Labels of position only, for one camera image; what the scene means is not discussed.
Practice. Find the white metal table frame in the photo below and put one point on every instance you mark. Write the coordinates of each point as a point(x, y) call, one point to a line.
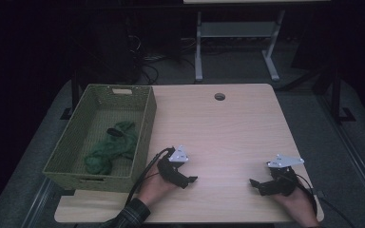
point(234, 29)

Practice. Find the green woven basket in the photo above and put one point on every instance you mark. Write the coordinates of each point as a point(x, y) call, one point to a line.
point(76, 126)

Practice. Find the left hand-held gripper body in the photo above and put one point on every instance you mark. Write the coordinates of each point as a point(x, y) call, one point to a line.
point(170, 172)

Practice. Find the metal floor rail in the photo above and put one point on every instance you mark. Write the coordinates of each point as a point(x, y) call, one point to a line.
point(39, 202)
point(355, 158)

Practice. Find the person's left hand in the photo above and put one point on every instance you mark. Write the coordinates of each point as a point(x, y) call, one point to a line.
point(155, 190)

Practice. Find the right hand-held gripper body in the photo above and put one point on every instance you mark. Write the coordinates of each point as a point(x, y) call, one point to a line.
point(282, 185)

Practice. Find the black metal stand post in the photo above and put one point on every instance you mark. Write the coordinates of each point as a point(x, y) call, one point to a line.
point(336, 95)
point(74, 91)

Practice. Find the person's right hand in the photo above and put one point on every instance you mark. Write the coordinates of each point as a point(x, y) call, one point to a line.
point(299, 204)

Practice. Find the green fleece pet garment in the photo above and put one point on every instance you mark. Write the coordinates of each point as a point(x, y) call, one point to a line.
point(114, 148)

